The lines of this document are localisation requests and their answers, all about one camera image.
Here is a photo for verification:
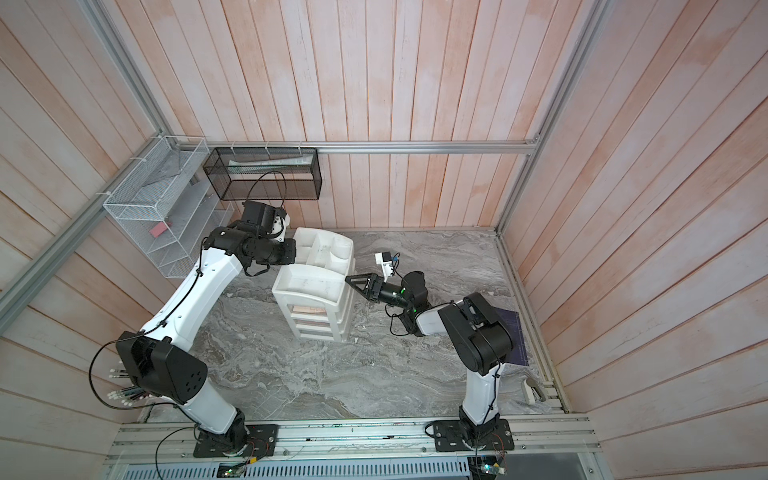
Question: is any pink eraser block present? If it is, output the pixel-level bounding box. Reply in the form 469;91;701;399
149;220;171;238

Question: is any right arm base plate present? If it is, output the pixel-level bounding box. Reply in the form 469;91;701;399
425;416;515;452

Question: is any white plastic drawer organizer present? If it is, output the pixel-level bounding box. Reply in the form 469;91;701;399
272;227;355;342

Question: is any black wire mesh basket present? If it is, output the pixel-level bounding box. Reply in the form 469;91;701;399
203;146;323;201

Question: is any horizontal aluminium frame bar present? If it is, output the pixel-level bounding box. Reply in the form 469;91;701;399
206;140;538;155

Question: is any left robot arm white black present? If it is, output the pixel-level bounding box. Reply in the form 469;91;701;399
116;200;296;456

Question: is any white wire mesh shelf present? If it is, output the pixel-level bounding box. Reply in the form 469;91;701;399
104;135;235;279

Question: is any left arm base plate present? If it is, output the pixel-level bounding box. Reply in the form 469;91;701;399
193;424;279;459

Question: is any dark purple notebook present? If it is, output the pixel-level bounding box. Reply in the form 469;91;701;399
496;308;530;367

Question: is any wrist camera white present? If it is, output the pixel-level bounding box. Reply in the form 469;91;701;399
375;251;399;281
269;211;291;242

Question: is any red postcard in drawer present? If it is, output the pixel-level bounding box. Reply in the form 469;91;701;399
291;305;327;317

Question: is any aluminium mounting rail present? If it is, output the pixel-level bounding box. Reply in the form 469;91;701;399
104;414;601;465

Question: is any white stapler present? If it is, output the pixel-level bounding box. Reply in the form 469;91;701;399
522;377;548;405

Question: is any left aluminium frame bar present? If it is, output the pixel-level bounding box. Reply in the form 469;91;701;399
0;133;166;334

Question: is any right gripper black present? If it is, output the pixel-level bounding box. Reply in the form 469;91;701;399
349;278;415;314

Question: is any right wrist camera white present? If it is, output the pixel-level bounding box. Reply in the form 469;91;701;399
375;251;399;281

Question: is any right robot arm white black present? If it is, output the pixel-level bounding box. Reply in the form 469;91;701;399
345;271;514;452

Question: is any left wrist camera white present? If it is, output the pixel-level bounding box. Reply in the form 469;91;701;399
269;211;291;242

